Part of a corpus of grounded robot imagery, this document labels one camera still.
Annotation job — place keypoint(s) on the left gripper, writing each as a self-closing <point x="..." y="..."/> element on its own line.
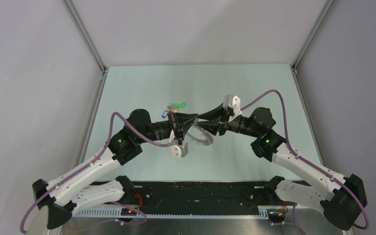
<point x="179" y="124"/>

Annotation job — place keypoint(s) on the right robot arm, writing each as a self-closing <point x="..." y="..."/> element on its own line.
<point x="341" y="199"/>

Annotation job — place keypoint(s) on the controller board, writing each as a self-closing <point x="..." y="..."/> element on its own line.
<point x="128" y="212"/>
<point x="277" y="213"/>

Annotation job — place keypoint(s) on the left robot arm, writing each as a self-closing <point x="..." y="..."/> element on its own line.
<point x="59" y="199"/>

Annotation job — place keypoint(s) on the aluminium frame post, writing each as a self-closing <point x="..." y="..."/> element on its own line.
<point x="82" y="30"/>
<point x="315" y="30"/>

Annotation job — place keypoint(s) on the white cable duct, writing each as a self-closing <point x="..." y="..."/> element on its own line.
<point x="114" y="212"/>

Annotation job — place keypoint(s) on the right controller board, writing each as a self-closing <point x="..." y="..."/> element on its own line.
<point x="277" y="213"/>

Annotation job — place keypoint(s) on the left aluminium frame post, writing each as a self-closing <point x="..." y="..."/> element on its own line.
<point x="82" y="30"/>

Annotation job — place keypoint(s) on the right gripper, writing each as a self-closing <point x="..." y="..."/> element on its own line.
<point x="212" y="126"/>

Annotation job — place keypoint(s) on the left controller board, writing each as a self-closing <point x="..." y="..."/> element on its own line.
<point x="128" y="212"/>

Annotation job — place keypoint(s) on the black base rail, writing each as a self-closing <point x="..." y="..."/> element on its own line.
<point x="204" y="198"/>

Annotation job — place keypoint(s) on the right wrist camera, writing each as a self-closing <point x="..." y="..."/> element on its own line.
<point x="232" y="104"/>

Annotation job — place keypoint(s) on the right aluminium frame post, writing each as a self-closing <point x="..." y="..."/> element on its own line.
<point x="315" y="30"/>

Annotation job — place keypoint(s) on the green key tag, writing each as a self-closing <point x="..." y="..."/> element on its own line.
<point x="178" y="105"/>

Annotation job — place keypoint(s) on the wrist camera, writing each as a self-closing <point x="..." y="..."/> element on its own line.
<point x="178" y="150"/>
<point x="232" y="104"/>

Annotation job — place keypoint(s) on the blue outlined key tag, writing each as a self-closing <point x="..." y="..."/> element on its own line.
<point x="165" y="113"/>

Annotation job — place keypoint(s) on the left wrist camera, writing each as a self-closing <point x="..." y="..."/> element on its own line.
<point x="178" y="150"/>

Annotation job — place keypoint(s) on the metal key ring disc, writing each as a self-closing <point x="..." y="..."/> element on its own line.
<point x="200" y="136"/>

